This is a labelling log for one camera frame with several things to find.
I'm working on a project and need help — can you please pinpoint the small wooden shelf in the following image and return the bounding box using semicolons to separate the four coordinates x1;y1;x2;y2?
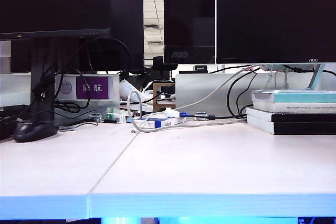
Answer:
152;82;176;113

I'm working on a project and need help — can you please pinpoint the white adapter block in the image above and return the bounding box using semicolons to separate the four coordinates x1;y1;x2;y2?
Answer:
165;108;181;118

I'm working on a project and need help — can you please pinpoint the blue and white box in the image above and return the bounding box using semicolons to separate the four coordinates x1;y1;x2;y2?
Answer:
135;115;187;130

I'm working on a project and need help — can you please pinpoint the silver desk partition panel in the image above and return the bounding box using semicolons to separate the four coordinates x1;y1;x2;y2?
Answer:
175;73;336;119

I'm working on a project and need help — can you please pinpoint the black office chair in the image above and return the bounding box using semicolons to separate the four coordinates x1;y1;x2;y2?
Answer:
152;56;177;81

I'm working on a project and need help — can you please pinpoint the white printed tube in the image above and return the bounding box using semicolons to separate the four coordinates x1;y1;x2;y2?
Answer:
119;79;143;103

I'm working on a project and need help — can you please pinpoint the green and white carton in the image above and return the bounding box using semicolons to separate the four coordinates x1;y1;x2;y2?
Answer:
106;112;127;124

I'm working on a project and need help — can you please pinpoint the white nameplate with purple label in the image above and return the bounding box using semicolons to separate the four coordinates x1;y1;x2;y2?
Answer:
54;73;120;102

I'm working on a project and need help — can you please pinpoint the black AOC monitor glossy bezel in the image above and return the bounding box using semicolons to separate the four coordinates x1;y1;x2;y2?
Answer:
163;0;216;65

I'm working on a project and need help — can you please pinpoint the white cover book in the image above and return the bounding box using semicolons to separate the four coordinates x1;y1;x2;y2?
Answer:
253;102;336;114

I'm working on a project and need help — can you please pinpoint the teal cover book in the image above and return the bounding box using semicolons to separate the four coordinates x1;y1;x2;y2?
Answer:
251;89;336;104

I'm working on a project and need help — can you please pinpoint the AOC monitor with silver stand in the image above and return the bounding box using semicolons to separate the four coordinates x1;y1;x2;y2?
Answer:
215;0;336;91

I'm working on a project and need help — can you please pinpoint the black cover book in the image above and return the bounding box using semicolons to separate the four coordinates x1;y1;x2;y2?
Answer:
246;107;336;124
246;115;336;135

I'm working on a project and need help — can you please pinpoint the black Logitech mouse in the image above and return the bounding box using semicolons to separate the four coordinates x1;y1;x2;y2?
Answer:
13;120;59;143

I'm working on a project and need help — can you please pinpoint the black monitor with black stand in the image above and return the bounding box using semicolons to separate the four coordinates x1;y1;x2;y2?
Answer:
0;0;113;127

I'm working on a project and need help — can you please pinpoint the frosted desk partition panel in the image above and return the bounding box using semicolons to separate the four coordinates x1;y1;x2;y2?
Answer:
0;73;32;107

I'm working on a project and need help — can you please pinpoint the black power adapter with label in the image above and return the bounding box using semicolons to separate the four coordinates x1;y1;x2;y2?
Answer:
0;104;29;117

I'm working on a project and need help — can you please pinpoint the thick grey cable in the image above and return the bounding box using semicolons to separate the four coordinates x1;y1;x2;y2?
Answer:
127;64;260;134

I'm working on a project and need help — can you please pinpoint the black cable with blue connector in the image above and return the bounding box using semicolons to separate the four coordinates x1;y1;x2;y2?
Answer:
179;112;247;120

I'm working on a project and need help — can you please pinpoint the thin white cable with plug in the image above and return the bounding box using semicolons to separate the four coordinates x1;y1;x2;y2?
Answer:
130;111;169;134

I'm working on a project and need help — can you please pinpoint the silver USB dongle with cable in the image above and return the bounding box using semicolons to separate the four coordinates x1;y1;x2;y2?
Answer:
58;120;98;132

